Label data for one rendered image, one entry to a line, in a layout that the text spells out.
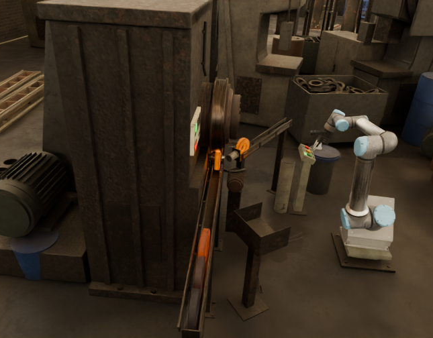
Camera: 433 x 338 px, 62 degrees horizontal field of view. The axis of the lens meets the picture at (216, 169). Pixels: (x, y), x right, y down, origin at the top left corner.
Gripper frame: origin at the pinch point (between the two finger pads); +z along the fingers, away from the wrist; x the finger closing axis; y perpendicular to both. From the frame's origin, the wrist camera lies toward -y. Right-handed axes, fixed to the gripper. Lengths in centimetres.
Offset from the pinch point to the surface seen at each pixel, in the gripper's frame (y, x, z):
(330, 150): 35, 50, 12
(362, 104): 80, 150, -22
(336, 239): 46, -36, 52
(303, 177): 7.4, 2.2, 28.3
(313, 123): 35, 135, 19
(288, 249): 8, -51, 67
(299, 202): 17, 2, 53
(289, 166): -10.9, -2.7, 22.2
